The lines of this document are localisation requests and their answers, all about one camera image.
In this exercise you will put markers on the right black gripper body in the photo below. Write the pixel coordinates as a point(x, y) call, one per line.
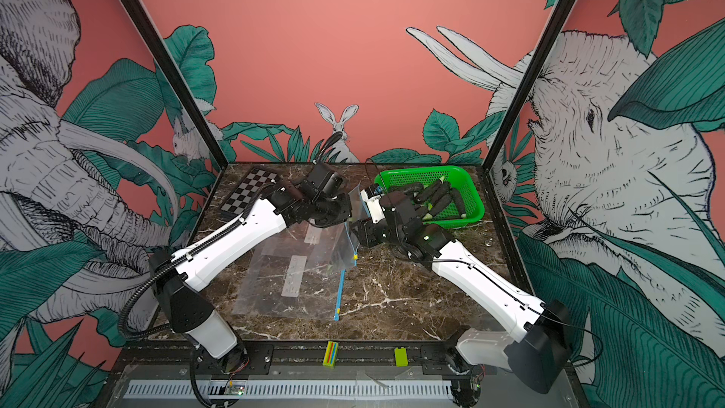
point(384, 235)

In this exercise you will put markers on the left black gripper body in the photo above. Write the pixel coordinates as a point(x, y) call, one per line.
point(332, 212)

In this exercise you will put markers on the clear zip bag blue zipper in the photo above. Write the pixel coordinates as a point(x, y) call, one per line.
point(345, 232)

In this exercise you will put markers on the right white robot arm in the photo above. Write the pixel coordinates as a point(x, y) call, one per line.
point(537, 340)

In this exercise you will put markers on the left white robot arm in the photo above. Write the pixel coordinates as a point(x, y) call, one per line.
point(187, 272)

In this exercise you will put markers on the green plastic basket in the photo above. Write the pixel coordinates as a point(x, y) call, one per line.
point(444, 213)

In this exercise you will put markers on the black white checkerboard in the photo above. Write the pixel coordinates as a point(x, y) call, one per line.
point(255, 178)

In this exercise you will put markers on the green small block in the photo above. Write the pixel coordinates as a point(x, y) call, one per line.
point(401, 357)

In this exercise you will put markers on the striped colour block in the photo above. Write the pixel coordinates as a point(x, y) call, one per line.
point(330, 355)

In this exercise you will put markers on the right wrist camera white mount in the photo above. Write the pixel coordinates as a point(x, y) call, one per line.
point(373, 207)

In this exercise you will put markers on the white perforated rail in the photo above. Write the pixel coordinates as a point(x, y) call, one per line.
point(290, 390)

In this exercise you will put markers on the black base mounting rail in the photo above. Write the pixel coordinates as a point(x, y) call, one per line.
point(265, 355)

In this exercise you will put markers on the left black frame post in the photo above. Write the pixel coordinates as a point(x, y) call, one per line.
point(135, 9)

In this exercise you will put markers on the black frame post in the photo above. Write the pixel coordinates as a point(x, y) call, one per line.
point(557, 20)
point(135, 9)

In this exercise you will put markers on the right black frame post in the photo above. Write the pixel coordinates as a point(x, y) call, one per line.
point(557, 20)

